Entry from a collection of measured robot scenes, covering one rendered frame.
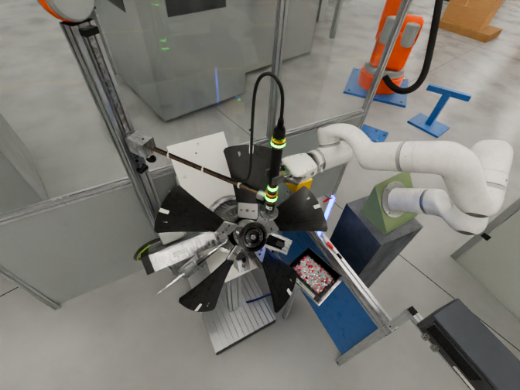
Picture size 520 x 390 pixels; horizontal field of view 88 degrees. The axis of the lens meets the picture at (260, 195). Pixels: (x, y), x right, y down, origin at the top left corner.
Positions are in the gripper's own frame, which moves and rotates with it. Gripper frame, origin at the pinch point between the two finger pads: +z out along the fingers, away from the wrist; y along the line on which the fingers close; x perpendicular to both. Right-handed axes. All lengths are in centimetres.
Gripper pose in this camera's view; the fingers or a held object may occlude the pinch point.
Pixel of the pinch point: (274, 176)
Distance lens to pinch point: 91.8
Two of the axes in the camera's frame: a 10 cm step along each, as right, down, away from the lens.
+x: 0.6, -6.6, -7.5
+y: -4.7, -6.8, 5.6
